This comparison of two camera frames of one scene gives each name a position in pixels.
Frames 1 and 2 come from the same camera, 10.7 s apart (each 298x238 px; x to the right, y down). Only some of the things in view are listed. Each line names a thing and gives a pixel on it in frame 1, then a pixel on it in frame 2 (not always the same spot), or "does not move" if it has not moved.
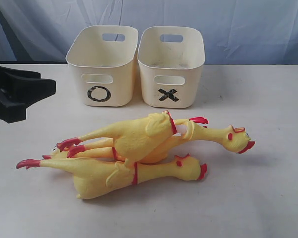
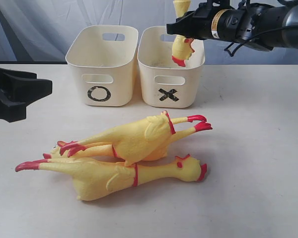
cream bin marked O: x=105 y=56 does not move
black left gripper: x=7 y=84 does not move
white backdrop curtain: x=236 y=32 does not move
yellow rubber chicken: x=132 y=148 to x=109 y=150
